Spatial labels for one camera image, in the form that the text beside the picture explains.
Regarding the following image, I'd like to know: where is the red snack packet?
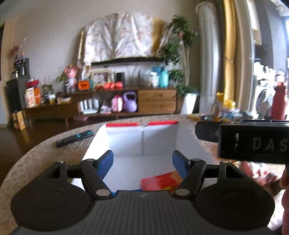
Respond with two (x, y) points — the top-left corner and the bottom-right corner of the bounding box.
(140, 170), (183, 193)

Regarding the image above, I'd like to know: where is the person right hand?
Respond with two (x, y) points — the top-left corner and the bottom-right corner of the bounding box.
(280, 168), (289, 235)

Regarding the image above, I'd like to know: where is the dark red water bottle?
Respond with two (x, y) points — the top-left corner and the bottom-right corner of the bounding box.
(271, 82), (286, 120)

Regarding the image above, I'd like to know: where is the black TV remote control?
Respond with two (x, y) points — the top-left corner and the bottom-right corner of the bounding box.
(55, 130), (94, 148)

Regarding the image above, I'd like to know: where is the white cardboard box red rim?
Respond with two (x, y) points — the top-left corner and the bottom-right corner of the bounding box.
(83, 122), (213, 192)

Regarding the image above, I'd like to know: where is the yellow lid wipes canister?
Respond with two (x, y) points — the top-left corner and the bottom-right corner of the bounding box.
(221, 99), (236, 121)

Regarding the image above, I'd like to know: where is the white wifi router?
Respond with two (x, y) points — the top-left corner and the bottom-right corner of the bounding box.
(79, 98), (100, 115)

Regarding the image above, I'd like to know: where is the wooden TV console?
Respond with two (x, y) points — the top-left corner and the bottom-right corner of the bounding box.
(23, 87), (177, 120)

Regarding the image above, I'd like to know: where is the purple kettlebell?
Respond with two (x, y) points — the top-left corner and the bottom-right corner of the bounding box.
(123, 91), (137, 113)

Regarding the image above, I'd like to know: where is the orange retro radio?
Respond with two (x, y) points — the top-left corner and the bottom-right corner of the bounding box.
(78, 80), (90, 91)

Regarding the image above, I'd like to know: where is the framed photo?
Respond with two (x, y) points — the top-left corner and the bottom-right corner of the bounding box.
(90, 70), (112, 87)

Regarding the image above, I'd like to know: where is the black speaker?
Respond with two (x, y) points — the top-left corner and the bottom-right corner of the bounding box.
(116, 72), (125, 85)

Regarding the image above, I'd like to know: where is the teal spray bottle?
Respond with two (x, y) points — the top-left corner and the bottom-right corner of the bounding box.
(152, 66), (169, 88)

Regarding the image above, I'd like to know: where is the pink plush doll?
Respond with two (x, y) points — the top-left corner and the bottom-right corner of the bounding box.
(64, 65), (78, 92)

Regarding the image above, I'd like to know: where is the black cabinet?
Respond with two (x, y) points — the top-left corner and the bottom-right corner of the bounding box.
(6, 58), (30, 113)

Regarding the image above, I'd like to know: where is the potted green tree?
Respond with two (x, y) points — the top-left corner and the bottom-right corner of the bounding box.
(158, 15), (198, 115)

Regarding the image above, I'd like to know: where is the yellow curtain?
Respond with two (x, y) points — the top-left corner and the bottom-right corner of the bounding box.
(222, 0), (236, 101)

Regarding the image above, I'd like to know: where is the floral cloth covered TV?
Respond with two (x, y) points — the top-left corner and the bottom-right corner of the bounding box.
(77, 12), (169, 68)

